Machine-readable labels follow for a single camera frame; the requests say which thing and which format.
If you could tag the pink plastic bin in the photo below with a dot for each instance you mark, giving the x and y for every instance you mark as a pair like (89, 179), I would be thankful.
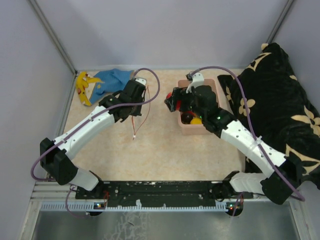
(199, 129)

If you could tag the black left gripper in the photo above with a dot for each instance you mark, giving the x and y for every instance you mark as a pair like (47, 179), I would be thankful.
(138, 111)

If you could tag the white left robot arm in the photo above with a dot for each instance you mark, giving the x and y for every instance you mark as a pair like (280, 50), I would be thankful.
(57, 154)

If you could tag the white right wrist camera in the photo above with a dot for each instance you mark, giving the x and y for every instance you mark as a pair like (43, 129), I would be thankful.
(195, 80)

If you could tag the blue cloth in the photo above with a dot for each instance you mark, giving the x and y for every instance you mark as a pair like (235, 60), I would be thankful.
(110, 81)

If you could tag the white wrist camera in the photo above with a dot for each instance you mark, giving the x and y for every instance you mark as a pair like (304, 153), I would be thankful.
(140, 80)
(195, 80)

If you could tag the black floral blanket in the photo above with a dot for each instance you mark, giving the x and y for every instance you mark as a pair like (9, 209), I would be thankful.
(269, 94)

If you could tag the yellow plush toy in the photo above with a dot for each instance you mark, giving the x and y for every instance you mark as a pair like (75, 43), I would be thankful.
(85, 85)

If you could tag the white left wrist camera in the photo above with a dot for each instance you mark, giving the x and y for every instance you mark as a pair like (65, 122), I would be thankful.
(140, 80)

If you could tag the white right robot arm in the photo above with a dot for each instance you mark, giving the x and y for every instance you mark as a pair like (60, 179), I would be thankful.
(279, 175)

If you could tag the dark purple fruit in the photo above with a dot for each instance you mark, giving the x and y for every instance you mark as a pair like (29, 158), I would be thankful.
(186, 118)

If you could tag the red apple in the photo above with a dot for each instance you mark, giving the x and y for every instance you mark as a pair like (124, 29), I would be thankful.
(172, 102)

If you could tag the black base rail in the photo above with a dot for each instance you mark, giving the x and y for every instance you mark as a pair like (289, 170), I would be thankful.
(159, 193)

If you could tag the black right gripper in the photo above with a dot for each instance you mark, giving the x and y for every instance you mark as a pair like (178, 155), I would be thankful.
(178, 94)

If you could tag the yellow lemon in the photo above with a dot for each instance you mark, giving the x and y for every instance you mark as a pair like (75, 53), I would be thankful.
(196, 121)

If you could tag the white slotted cable duct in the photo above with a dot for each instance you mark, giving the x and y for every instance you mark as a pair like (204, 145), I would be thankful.
(95, 207)

